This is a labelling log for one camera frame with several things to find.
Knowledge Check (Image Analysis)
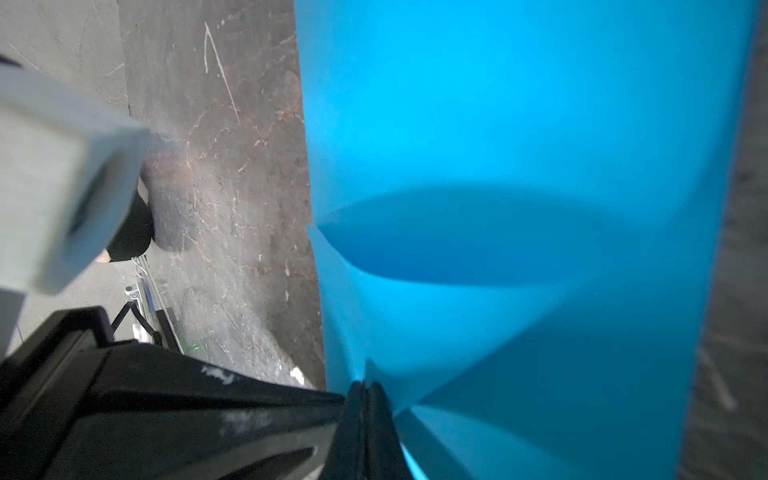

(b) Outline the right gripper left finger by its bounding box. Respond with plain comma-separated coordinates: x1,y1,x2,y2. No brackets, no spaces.
319,382,366,480

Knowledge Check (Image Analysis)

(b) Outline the plush doll toy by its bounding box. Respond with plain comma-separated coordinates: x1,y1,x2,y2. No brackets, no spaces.
95,191,154,263

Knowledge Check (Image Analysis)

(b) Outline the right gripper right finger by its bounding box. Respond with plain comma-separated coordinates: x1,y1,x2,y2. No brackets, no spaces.
367,382,414,480

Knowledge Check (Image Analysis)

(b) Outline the blue square paper sheet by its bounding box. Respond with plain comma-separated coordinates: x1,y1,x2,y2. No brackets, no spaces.
295,1,761,479

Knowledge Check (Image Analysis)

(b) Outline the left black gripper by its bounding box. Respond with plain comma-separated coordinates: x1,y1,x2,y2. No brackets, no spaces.
1,307,344,479

